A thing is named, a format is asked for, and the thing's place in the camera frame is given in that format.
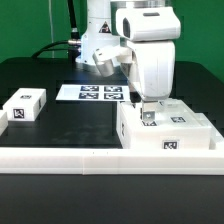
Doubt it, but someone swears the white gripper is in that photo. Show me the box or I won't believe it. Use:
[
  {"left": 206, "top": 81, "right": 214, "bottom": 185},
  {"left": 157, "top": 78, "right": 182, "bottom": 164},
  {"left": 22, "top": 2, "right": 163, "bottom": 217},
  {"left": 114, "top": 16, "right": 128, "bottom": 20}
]
[{"left": 116, "top": 6, "right": 181, "bottom": 122}]

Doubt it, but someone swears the white cabinet door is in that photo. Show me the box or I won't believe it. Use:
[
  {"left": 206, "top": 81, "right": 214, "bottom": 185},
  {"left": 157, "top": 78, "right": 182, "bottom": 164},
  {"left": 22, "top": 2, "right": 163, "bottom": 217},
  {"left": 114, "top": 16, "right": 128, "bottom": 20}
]
[
  {"left": 120, "top": 102, "right": 157, "bottom": 126},
  {"left": 155, "top": 99, "right": 208, "bottom": 128}
]

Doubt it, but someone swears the white cabinet body box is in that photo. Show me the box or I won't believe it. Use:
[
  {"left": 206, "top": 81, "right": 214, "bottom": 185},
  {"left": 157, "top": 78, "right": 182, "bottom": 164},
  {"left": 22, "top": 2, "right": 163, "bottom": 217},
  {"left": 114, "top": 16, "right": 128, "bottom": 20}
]
[{"left": 116, "top": 102, "right": 224, "bottom": 151}]

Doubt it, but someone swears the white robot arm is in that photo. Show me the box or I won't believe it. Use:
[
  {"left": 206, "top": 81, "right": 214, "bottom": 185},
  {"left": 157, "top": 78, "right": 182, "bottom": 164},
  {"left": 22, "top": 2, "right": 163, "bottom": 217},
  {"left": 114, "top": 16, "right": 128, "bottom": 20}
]
[{"left": 77, "top": 0, "right": 181, "bottom": 122}]

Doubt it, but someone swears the white cabinet top block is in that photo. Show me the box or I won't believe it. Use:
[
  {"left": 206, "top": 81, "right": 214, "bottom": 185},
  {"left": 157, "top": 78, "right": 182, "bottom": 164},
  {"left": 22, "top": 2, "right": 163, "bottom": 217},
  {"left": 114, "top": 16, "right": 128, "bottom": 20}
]
[{"left": 3, "top": 88, "right": 46, "bottom": 121}]

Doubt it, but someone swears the white fiducial marker sheet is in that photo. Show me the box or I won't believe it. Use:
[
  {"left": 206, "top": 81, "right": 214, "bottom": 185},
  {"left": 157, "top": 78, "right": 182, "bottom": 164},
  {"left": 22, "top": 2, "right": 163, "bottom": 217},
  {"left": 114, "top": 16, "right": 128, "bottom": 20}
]
[{"left": 56, "top": 84, "right": 130, "bottom": 102}]

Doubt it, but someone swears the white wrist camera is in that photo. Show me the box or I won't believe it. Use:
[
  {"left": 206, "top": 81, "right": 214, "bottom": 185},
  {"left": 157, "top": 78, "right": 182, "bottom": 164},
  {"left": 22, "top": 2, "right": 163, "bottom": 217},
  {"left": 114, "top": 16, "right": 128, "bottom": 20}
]
[{"left": 92, "top": 45, "right": 131, "bottom": 77}]

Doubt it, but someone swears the black thick cable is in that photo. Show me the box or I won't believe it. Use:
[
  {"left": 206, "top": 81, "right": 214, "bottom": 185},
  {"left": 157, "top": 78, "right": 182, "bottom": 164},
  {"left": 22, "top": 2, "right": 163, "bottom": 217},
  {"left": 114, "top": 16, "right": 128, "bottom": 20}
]
[{"left": 31, "top": 0, "right": 83, "bottom": 59}]

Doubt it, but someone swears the thin white cable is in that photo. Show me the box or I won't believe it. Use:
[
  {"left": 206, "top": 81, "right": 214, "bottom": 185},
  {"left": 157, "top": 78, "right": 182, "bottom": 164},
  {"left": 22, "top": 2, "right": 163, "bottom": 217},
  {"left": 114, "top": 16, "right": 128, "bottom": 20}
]
[{"left": 48, "top": 0, "right": 55, "bottom": 59}]

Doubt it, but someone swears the white U-shaped boundary frame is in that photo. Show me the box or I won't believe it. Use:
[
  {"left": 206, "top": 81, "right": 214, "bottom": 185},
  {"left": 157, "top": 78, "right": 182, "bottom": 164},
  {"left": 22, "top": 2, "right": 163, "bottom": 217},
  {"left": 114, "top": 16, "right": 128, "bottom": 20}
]
[{"left": 0, "top": 110, "right": 224, "bottom": 176}]

